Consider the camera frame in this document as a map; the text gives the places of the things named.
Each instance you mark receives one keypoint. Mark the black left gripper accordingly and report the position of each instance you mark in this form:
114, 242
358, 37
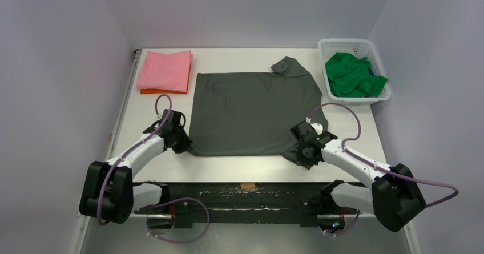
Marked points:
185, 145

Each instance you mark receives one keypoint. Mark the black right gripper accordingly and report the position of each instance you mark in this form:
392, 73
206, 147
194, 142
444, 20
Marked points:
302, 152

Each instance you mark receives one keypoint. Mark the dark grey t shirt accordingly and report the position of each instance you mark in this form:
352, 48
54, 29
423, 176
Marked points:
252, 113

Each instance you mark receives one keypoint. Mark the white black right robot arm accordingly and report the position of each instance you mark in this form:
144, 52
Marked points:
389, 193

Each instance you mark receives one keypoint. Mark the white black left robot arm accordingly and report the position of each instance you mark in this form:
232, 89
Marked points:
109, 193

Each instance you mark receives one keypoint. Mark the folded orange t shirt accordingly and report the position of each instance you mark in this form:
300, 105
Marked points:
160, 91

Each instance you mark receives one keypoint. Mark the folded pink t shirt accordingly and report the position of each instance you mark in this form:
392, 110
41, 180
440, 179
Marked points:
166, 71

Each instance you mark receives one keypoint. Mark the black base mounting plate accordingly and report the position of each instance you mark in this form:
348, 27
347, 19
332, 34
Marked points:
268, 203

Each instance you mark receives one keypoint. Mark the green t shirt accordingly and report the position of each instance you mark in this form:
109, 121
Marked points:
349, 77

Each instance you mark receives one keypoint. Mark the brown tape piece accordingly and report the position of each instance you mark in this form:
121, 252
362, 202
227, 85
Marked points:
247, 186

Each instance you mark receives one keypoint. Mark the white perforated laundry basket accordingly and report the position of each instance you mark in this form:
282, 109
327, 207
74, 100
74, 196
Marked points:
359, 48

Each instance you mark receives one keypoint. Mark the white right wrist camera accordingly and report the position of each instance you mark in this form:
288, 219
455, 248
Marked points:
319, 128

